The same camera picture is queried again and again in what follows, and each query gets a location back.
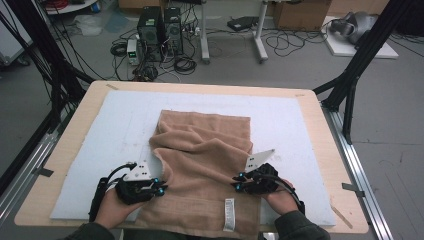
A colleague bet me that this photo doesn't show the right hand-held gripper black cable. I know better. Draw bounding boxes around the right hand-held gripper black cable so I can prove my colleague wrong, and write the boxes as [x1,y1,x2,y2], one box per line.
[263,173,306,215]

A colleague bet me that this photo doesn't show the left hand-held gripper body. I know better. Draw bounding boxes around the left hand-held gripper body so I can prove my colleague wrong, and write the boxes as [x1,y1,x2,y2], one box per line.
[114,161,159,205]

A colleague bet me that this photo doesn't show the left hand-held gripper black cable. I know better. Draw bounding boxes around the left hand-held gripper black cable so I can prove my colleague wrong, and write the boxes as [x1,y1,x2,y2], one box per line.
[88,161,138,223]

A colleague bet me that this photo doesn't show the black frame post with cables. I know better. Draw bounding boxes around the black frame post with cables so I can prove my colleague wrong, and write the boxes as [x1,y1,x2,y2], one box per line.
[0,0,97,134]

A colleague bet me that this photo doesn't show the black computer tower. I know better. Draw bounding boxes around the black computer tower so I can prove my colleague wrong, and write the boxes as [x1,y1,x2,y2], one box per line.
[163,6,184,56]
[137,6,166,63]

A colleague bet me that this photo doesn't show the white power supply unit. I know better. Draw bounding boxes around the white power supply unit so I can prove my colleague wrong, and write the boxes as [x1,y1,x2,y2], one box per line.
[126,38,142,66]

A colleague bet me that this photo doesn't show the coiled black floor cable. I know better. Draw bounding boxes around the coiled black floor cable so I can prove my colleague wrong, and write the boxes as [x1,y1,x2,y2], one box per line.
[172,55,198,76]

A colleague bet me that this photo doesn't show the person's right hand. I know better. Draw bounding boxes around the person's right hand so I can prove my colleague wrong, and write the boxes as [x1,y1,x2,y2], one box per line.
[260,179,300,216]

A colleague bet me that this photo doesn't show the white stand leg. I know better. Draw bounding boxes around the white stand leg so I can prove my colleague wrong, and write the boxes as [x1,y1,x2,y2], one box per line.
[199,0,212,65]
[252,0,270,64]

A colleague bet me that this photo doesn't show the hand-held gripper black cable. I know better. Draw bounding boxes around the hand-held gripper black cable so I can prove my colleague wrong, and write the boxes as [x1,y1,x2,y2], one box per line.
[88,161,138,223]
[263,173,306,215]

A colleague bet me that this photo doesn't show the aluminium rail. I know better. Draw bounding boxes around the aluminium rail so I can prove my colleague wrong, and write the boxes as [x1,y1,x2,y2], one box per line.
[320,104,395,240]
[0,131,59,228]

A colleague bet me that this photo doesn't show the grey tape strip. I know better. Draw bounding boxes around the grey tape strip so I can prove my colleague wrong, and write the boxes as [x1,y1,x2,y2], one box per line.
[32,167,55,178]
[341,182,366,198]

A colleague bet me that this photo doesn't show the brown towel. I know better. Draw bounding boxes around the brown towel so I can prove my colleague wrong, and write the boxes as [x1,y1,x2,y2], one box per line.
[134,109,263,240]

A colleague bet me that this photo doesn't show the white floor board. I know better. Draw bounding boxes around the white floor board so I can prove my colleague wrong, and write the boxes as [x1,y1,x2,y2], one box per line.
[321,15,400,60]

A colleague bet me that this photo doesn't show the clear plastic bag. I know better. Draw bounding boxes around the clear plastic bag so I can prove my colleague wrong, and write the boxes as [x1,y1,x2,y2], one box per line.
[72,14,103,37]

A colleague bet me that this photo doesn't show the round white table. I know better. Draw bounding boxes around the round white table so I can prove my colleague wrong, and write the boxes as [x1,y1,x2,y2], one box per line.
[42,0,100,16]

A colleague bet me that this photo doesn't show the person's left hand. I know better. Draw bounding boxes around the person's left hand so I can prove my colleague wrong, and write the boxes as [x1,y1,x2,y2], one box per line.
[94,188,148,230]

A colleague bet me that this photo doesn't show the grey helmet-shaped device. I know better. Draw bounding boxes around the grey helmet-shaped device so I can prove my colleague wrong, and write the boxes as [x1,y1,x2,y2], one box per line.
[329,11,380,45]

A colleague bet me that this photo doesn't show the large cardboard box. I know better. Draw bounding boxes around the large cardboard box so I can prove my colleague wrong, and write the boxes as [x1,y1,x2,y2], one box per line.
[273,0,333,32]

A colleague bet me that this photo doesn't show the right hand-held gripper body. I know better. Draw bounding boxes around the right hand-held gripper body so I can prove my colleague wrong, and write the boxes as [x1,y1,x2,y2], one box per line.
[244,148,280,195]

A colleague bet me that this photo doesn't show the small black cable coil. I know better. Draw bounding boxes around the small black cable coil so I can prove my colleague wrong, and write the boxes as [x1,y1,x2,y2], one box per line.
[109,41,129,58]

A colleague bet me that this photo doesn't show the thin wooden stick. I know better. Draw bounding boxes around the thin wooden stick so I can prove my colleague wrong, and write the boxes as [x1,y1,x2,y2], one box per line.
[329,204,354,230]

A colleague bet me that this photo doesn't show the flat black box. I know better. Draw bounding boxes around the flat black box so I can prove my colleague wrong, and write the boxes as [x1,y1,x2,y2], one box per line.
[226,15,261,33]

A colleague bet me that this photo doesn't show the loose black floor cables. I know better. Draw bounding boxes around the loose black floor cables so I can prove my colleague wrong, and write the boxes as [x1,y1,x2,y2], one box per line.
[264,28,329,58]

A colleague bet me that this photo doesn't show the white foam mat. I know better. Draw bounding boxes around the white foam mat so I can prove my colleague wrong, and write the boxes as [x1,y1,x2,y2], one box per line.
[49,89,337,228]

